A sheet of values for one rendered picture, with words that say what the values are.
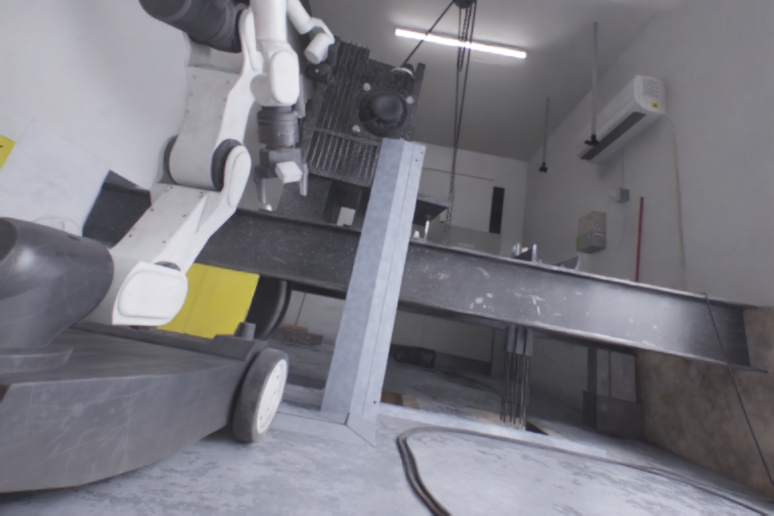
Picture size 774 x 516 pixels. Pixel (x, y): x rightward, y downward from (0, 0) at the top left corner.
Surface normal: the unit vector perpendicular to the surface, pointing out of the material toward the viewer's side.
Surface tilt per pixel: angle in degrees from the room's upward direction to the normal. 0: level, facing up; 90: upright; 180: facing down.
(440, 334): 90
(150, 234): 66
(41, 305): 90
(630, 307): 90
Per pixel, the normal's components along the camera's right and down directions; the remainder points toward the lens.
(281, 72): 0.70, 0.21
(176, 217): 0.07, -0.69
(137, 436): 0.93, 0.04
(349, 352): -0.05, -0.36
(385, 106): 0.23, -0.29
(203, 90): -0.04, -0.07
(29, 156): 0.98, 0.18
